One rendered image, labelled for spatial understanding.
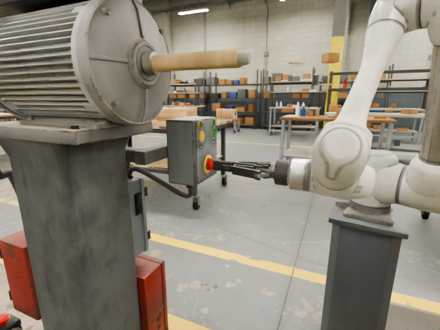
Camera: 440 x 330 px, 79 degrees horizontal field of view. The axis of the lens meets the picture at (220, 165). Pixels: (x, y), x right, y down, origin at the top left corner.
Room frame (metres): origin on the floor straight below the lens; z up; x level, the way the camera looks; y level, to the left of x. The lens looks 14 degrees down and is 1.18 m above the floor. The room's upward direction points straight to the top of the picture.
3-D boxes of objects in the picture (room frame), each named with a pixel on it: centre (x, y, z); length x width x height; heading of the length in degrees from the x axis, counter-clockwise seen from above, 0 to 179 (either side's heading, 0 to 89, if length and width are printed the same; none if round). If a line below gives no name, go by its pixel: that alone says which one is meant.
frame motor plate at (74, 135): (0.69, 0.40, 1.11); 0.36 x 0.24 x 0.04; 66
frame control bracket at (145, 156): (0.80, 0.18, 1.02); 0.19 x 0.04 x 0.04; 156
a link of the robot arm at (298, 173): (0.72, -0.22, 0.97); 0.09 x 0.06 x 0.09; 157
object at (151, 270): (0.84, 0.33, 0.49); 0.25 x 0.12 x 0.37; 66
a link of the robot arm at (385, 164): (1.05, -0.65, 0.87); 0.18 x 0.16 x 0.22; 45
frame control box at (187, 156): (0.85, 0.16, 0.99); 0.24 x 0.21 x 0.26; 66
